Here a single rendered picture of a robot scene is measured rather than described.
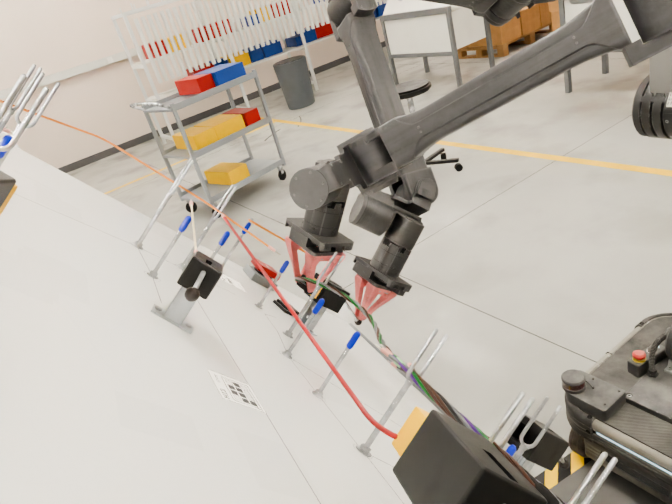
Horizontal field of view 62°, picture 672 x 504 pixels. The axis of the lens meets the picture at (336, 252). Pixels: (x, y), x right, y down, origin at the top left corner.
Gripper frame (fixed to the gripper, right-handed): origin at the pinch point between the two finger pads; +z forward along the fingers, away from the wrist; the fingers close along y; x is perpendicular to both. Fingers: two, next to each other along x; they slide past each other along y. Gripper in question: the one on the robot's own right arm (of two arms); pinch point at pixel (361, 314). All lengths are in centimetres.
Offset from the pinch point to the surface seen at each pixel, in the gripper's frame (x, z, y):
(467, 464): -48, -13, 52
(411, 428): -45, -11, 46
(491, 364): 138, 26, -41
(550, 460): -1.4, -1.2, 40.7
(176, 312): -47, -3, 18
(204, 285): -47, -7, 19
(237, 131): 170, -1, -350
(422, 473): -48, -10, 49
